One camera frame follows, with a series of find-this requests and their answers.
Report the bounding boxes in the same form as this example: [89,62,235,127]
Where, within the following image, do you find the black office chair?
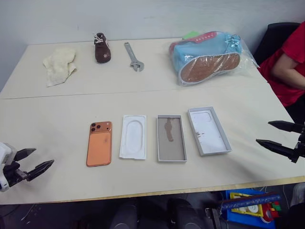
[252,22,301,65]

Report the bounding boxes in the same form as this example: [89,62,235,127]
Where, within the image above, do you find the red and green blocks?
[263,201,281,219]

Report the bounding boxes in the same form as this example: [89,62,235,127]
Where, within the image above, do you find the yellow toy frame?
[229,192,264,217]

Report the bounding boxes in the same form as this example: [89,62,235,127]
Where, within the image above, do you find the blue plastic bin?
[220,189,282,229]

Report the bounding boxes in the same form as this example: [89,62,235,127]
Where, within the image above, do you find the blue glitter paper roll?
[220,193,282,212]

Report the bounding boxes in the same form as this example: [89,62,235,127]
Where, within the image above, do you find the dark rounded shape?
[111,202,139,229]

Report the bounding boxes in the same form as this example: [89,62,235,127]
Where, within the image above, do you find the pink shoe with eyelets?
[169,31,216,50]

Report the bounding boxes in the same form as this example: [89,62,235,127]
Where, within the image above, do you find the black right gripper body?
[295,124,305,159]

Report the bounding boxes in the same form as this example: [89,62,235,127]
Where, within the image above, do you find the light blue canvas shoe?
[173,32,243,86]

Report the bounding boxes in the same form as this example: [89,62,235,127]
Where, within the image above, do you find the cream crumpled cloth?
[42,47,78,88]

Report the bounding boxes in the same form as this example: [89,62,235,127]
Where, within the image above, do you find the white object under table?
[289,183,305,207]

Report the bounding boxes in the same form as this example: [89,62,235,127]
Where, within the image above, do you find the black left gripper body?
[3,161,28,188]

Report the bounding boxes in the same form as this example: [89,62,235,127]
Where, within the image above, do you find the box bottom with brown lining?
[156,114,188,164]

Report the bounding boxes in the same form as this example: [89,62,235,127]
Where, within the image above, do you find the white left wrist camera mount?
[0,142,19,193]

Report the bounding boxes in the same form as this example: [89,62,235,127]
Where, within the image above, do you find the person in red shirt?
[258,21,305,125]

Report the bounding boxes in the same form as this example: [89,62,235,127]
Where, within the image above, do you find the orange smartphone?
[86,121,112,167]

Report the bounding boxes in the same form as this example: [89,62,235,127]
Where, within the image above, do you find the silver adjustable wrench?
[124,42,145,72]

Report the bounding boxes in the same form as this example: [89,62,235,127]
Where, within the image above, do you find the white moulded tray insert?
[119,114,147,161]

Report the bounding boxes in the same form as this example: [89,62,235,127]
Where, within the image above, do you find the blue shoes in plastic bag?
[168,30,260,87]

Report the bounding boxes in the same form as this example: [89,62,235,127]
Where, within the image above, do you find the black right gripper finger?
[255,138,299,164]
[268,120,304,134]

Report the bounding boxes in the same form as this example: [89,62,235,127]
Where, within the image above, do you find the brown baby boot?
[92,32,112,64]

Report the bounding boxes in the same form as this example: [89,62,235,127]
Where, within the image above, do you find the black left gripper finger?
[14,147,37,162]
[26,159,55,182]

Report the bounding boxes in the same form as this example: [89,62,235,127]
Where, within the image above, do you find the white box lid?
[187,106,233,157]

